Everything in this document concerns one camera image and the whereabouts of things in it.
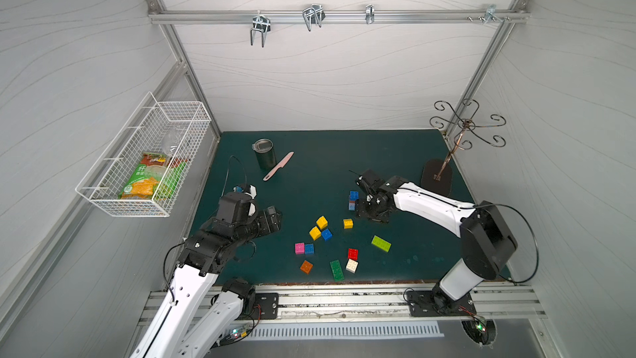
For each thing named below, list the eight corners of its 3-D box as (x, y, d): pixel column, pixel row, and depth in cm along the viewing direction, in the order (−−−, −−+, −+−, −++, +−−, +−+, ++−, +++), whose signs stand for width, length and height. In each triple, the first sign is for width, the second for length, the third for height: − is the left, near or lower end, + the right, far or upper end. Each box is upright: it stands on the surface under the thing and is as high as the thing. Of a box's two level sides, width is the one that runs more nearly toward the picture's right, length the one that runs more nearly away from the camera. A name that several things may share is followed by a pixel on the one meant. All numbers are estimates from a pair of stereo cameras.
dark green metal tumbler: (255, 170, 108) (249, 153, 99) (259, 154, 113) (254, 137, 105) (274, 170, 108) (270, 153, 99) (277, 155, 114) (273, 138, 105)
